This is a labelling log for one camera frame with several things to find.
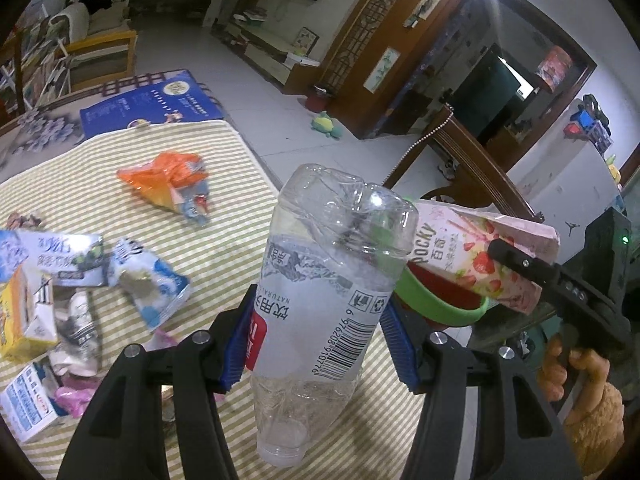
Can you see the white refrigerator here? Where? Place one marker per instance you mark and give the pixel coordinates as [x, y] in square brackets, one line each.
[560, 185]

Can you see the red bucket with green rim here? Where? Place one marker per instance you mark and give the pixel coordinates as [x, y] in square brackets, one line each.
[440, 310]

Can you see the small standing picture frame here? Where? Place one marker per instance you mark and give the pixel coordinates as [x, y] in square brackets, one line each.
[306, 41]

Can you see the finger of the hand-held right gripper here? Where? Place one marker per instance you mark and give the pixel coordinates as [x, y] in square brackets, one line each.
[530, 266]

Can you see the striped tablecloth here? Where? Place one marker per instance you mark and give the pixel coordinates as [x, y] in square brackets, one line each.
[100, 200]

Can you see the yellow wooden stool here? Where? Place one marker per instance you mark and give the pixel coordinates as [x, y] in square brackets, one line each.
[100, 55]

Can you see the person's right hand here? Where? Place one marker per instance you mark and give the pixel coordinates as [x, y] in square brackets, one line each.
[580, 375]

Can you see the orange plastic wrapper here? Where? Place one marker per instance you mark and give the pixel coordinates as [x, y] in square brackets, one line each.
[160, 180]

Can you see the yellow carton box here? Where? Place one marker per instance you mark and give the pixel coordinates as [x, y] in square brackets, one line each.
[20, 320]

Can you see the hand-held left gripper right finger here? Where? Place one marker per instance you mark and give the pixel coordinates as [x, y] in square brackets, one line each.
[400, 350]

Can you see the small dark wrapper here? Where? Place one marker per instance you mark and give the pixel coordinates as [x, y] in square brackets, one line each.
[22, 221]

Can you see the blue and white snack wrapper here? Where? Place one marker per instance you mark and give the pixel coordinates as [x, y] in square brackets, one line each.
[155, 290]

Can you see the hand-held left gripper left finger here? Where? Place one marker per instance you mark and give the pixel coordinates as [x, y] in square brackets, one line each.
[235, 345]

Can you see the clear plastic water bottle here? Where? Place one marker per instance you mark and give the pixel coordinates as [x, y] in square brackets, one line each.
[325, 270]

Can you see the small purple wrapper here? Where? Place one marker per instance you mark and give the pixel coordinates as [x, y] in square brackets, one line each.
[164, 340]

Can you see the beige sofa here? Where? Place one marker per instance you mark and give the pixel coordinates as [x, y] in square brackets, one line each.
[75, 17]

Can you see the light blue packet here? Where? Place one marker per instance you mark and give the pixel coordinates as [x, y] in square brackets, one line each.
[11, 257]

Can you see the green plush toy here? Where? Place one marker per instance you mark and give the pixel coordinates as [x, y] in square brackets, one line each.
[327, 125]

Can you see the blue book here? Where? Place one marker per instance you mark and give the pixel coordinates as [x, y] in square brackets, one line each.
[150, 105]

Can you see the small red waste bin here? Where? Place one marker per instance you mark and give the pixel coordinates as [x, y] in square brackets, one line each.
[318, 99]

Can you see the white and blue box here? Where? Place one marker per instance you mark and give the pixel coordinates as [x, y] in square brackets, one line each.
[30, 400]

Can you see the pink plastic bag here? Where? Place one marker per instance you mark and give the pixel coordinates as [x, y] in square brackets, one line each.
[75, 397]

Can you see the carved wooden chair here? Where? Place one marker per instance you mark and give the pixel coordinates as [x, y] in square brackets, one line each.
[480, 165]

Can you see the colourful toy box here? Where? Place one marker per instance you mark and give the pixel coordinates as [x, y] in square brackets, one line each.
[554, 69]

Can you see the grey plastic wrapper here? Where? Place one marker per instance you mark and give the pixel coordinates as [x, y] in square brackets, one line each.
[75, 330]

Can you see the white packet with dark print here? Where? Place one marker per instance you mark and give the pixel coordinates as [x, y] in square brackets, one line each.
[60, 255]

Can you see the toys on refrigerator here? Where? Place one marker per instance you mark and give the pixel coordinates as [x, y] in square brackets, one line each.
[590, 122]

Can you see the person's right forearm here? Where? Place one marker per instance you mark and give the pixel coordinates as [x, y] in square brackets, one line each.
[602, 435]

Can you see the pink strawberry snack box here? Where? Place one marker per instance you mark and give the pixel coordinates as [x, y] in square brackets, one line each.
[450, 250]

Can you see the low television cabinet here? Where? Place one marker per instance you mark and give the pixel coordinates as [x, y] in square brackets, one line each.
[265, 50]

